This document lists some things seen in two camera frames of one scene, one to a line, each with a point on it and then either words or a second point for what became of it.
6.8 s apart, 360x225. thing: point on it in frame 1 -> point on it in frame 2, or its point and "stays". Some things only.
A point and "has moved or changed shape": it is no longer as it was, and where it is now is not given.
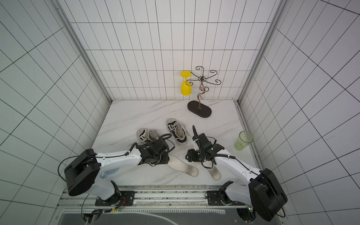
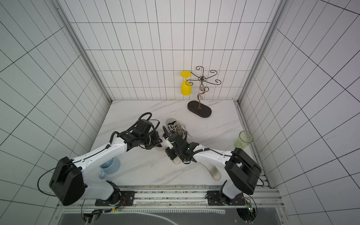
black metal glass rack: [194, 107] stays
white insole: [176, 163] has moved or changed shape
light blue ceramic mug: [103, 175] stays
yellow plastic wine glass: [186, 86] stays
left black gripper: [165, 160] -> [155, 132]
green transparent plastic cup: [243, 140] stays
